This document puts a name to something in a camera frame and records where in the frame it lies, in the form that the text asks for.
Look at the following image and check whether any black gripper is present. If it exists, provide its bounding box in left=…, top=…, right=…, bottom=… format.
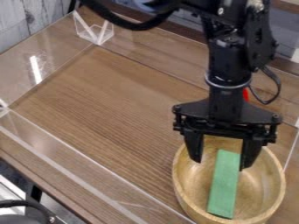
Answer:
left=172, top=87, right=283, bottom=171

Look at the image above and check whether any green rectangular block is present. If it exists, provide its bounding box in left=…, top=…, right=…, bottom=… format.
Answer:
left=207, top=150, right=239, bottom=219

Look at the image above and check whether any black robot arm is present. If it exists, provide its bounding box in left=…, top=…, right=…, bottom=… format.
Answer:
left=144, top=0, right=282, bottom=170

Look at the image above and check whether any brown wooden bowl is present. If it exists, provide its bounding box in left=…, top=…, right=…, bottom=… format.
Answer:
left=172, top=136, right=286, bottom=224

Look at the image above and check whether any red plush strawberry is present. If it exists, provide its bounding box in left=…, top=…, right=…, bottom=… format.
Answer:
left=243, top=88, right=250, bottom=102

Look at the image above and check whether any clear acrylic front panel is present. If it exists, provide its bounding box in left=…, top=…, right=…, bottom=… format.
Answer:
left=0, top=105, right=194, bottom=224

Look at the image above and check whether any black table leg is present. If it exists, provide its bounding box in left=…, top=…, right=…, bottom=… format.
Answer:
left=30, top=185, right=43, bottom=202

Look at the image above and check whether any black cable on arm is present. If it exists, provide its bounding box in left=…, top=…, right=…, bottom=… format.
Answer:
left=247, top=65, right=283, bottom=106

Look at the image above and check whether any clear acrylic corner bracket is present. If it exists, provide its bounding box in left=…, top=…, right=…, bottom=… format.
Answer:
left=72, top=11, right=115, bottom=46

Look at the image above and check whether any black cable bottom left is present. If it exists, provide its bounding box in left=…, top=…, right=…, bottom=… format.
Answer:
left=0, top=199, right=51, bottom=224

